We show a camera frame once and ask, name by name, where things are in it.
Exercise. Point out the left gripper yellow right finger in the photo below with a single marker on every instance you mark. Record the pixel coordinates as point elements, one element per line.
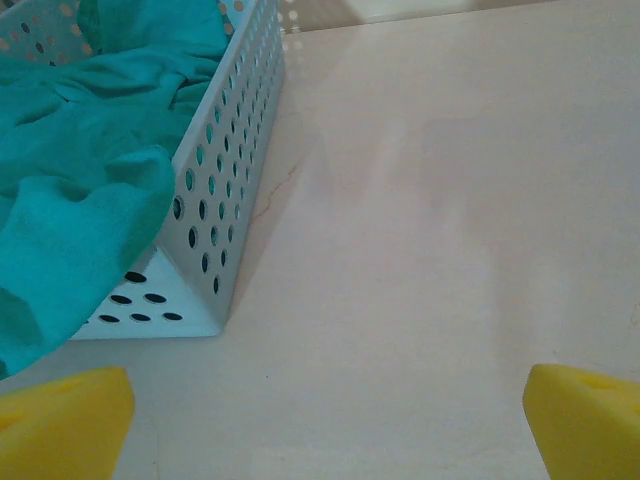
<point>585,430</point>

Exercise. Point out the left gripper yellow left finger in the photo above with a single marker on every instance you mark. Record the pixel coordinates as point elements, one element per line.
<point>60,425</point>

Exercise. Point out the teal t-shirt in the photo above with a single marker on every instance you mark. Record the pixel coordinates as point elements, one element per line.
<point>75,150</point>

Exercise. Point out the light blue perforated basket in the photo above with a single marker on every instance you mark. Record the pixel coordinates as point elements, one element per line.
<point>235,150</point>

